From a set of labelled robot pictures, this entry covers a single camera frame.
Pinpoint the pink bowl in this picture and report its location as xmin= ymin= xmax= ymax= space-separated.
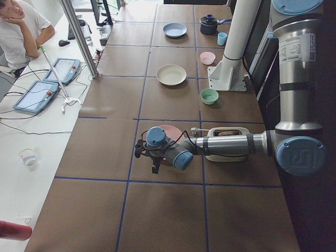
xmin=199 ymin=51 xmax=216 ymax=65

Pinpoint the paper cup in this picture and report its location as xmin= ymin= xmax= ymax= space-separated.
xmin=18 ymin=149 xmax=37 ymax=168

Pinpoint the cream toaster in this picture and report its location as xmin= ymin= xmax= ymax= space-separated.
xmin=206 ymin=127 xmax=250 ymax=162

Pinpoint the red cylinder bottle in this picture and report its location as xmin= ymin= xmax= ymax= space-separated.
xmin=1 ymin=220 xmax=33 ymax=241

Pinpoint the cream white plate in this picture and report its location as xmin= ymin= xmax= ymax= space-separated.
xmin=156 ymin=65 xmax=187 ymax=86

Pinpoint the light blue cup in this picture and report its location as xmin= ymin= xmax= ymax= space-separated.
xmin=217 ymin=33 xmax=227 ymax=46

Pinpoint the seated person white shirt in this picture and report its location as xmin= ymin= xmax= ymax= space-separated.
xmin=1 ymin=1 xmax=55 ymax=77

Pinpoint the bread slice in toaster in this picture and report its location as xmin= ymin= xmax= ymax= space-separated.
xmin=218 ymin=131 xmax=240 ymax=137

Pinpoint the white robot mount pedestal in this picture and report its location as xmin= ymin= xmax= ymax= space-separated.
xmin=208 ymin=0 xmax=261 ymax=92

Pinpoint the light blue plate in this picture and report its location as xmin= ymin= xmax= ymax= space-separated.
xmin=163 ymin=23 xmax=187 ymax=38

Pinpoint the clear water bottle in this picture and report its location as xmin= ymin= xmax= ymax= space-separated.
xmin=78 ymin=19 xmax=93 ymax=46

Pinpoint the black keyboard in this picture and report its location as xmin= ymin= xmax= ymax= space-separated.
xmin=67 ymin=25 xmax=76 ymax=40

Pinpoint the white stick with green tip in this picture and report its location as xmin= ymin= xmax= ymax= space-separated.
xmin=39 ymin=45 xmax=82 ymax=114

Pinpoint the aluminium frame post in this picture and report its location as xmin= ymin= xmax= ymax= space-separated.
xmin=60 ymin=0 xmax=99 ymax=79

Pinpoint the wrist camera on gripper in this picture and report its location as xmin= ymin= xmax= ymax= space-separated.
xmin=134 ymin=139 xmax=146 ymax=159

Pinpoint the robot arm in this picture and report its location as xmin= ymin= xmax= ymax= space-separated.
xmin=134 ymin=1 xmax=327 ymax=176

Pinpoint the white power plug cable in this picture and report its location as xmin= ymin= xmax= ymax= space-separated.
xmin=190 ymin=127 xmax=211 ymax=137

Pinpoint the black computer mouse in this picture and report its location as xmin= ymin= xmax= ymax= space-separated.
xmin=58 ymin=39 xmax=70 ymax=47

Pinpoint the pink plate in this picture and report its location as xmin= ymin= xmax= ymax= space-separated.
xmin=159 ymin=124 xmax=182 ymax=166

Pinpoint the far blue teach pendant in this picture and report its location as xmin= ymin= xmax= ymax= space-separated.
xmin=53 ymin=58 xmax=80 ymax=86

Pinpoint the green bowl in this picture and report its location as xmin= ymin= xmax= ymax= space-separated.
xmin=200 ymin=88 xmax=219 ymax=105

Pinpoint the near blue teach pendant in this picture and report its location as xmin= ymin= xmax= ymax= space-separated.
xmin=13 ymin=81 xmax=58 ymax=114

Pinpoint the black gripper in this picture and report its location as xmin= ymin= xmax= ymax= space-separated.
xmin=151 ymin=156 xmax=163 ymax=174

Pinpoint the blue teach pendant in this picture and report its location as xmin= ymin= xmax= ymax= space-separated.
xmin=13 ymin=81 xmax=58 ymax=114
xmin=53 ymin=58 xmax=80 ymax=86

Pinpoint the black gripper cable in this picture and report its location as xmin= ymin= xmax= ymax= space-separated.
xmin=139 ymin=130 xmax=211 ymax=158

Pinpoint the dark blue saucepan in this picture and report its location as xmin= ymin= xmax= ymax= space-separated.
xmin=199 ymin=14 xmax=232 ymax=35

